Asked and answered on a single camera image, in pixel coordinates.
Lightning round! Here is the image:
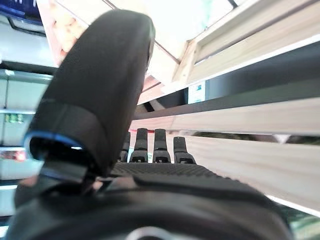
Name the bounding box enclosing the wooden crate with pumpkins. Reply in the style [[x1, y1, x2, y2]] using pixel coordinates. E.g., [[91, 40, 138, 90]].
[[128, 98, 320, 216]]

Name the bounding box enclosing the wooden slatted crate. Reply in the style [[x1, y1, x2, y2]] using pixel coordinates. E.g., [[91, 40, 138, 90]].
[[99, 0, 320, 85]]

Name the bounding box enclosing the green striped pumpkin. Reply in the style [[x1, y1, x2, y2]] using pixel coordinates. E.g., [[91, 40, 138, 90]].
[[279, 203, 320, 240]]

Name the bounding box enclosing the blue plastic shopping basket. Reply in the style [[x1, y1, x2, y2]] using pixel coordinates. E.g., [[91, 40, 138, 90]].
[[0, 0, 43, 26]]

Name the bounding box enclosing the green white napa cabbage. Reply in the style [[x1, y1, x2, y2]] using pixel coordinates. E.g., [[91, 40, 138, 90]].
[[154, 0, 236, 46]]

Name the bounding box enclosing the wooden display shelf dark frame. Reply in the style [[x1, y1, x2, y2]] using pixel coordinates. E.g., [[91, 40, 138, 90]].
[[134, 41, 320, 121]]

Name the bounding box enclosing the small white shelf label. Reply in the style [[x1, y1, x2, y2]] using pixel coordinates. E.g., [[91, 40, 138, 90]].
[[187, 81, 207, 105]]

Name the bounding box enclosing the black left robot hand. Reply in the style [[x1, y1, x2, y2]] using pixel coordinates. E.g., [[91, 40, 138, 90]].
[[4, 9, 293, 240]]

